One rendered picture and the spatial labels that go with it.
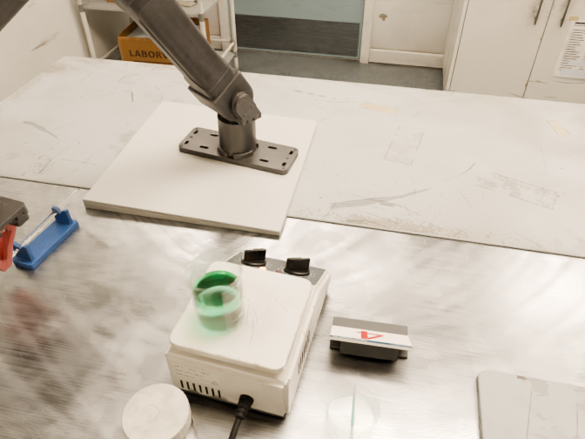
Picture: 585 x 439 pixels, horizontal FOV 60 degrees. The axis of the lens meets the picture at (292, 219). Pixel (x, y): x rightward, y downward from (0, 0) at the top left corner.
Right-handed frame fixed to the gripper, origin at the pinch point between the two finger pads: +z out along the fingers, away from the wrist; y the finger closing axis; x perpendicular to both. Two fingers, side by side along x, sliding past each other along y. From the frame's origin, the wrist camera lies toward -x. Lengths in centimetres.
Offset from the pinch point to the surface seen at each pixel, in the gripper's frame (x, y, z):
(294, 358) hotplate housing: -2.8, 41.1, -3.8
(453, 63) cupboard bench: 241, 44, 74
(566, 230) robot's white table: 36, 70, 4
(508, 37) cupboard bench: 245, 67, 59
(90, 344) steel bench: -5.2, 16.4, 2.8
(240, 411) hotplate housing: -8.4, 37.5, -0.9
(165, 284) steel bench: 6.1, 19.8, 3.1
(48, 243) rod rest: 6.5, 0.9, 2.2
